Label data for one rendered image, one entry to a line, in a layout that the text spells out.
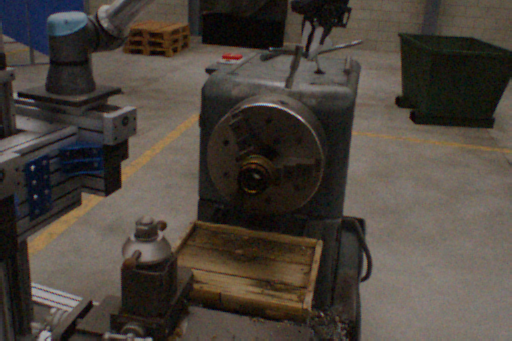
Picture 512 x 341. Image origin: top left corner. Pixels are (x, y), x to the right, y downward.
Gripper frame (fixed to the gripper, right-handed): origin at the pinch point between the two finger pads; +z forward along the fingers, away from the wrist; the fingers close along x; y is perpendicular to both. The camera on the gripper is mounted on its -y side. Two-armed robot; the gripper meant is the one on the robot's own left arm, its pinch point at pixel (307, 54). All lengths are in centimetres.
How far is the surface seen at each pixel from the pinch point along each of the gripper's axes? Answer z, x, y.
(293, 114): 14.2, -5.8, -4.7
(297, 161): 24.8, -11.3, -4.0
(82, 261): 158, 126, 14
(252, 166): 25.4, -10.6, -18.4
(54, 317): 45, -22, -67
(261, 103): 14.1, 1.2, -9.7
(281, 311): 46, -37, -24
